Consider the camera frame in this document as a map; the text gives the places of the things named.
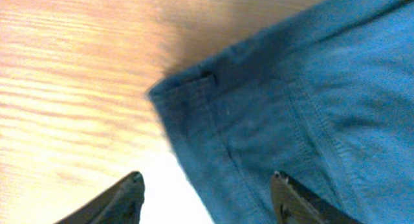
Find dark blue shorts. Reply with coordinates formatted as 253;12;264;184
149;0;413;223

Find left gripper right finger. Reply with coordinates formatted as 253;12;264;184
270;171;360;224

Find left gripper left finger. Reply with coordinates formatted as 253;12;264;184
57;171;145;224

